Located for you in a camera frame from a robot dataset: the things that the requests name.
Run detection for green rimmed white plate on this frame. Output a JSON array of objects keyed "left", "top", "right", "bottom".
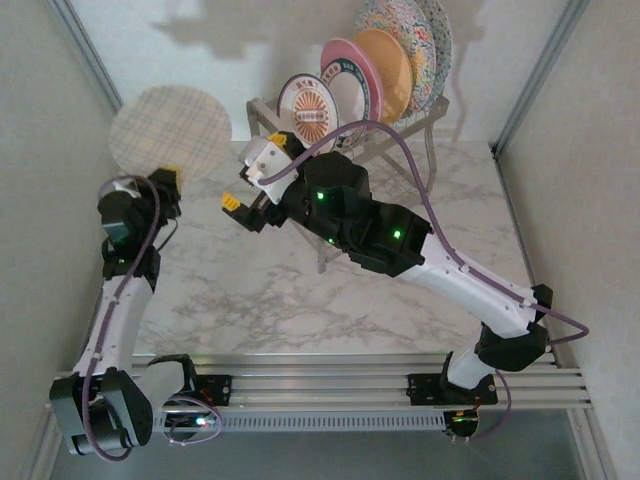
[{"left": 319, "top": 57, "right": 384, "bottom": 151}]

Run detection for orange sunburst print plate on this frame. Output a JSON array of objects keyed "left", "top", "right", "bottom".
[{"left": 277, "top": 73, "right": 342, "bottom": 154}]

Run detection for plaid checked round plate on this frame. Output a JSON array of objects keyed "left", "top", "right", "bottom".
[{"left": 108, "top": 85, "right": 234, "bottom": 182}]

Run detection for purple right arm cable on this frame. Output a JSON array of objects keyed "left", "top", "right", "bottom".
[{"left": 259, "top": 119, "right": 591, "bottom": 444}]

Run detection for blue speckled pattern plate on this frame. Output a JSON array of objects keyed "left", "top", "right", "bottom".
[{"left": 417, "top": 0, "right": 454, "bottom": 99}]

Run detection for aluminium frame post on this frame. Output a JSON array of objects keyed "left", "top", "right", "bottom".
[
  {"left": 47, "top": 0, "right": 125, "bottom": 109},
  {"left": 491, "top": 0, "right": 587, "bottom": 160}
]

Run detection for colourful confetti pattern plate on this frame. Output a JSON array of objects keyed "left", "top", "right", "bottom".
[{"left": 353, "top": 0, "right": 437, "bottom": 117}]

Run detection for pink plate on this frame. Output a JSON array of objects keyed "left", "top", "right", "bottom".
[{"left": 319, "top": 37, "right": 386, "bottom": 126}]

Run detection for metal wire dish rack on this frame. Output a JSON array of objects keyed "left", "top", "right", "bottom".
[{"left": 245, "top": 94, "right": 451, "bottom": 275}]

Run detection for orange yellow plate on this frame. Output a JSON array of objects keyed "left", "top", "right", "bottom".
[{"left": 355, "top": 28, "right": 414, "bottom": 126}]

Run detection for grey slotted cable duct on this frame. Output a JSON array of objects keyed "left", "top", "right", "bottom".
[{"left": 152, "top": 410, "right": 447, "bottom": 434}]

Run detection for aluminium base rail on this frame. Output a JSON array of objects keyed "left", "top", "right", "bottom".
[{"left": 47, "top": 352, "right": 594, "bottom": 419}]

